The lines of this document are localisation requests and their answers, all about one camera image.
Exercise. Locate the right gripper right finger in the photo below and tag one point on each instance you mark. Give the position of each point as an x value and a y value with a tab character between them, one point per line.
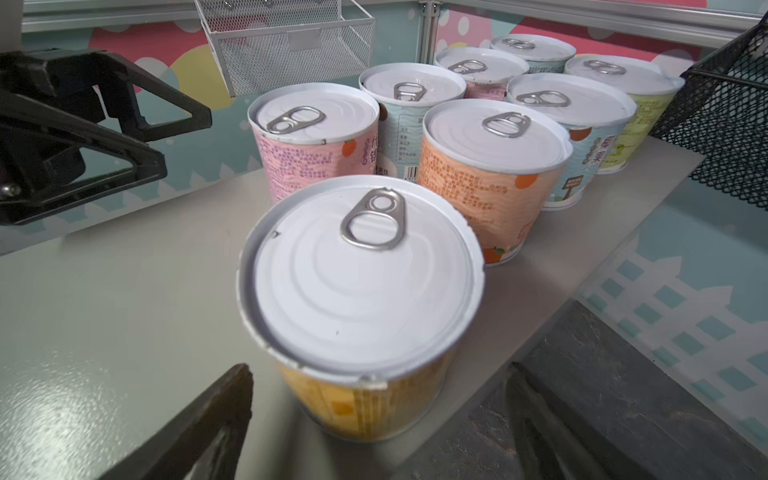
545	446

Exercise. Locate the teal label can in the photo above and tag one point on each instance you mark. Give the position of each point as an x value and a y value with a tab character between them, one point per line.
405	93
543	54

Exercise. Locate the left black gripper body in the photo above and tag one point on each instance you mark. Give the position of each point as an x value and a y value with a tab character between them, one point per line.
42	99

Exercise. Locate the grey metal cabinet counter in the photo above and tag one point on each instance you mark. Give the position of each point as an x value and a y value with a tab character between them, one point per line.
109	332

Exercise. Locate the black mesh wall basket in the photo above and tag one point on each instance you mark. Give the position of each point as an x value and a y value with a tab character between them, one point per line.
721	114

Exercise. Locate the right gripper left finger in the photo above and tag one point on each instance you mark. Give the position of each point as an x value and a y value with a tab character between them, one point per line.
203	441

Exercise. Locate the white wire wall basket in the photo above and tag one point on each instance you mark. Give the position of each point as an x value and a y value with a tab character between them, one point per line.
261	45

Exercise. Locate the orange pink label can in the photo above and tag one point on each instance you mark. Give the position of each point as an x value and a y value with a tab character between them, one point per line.
497	164

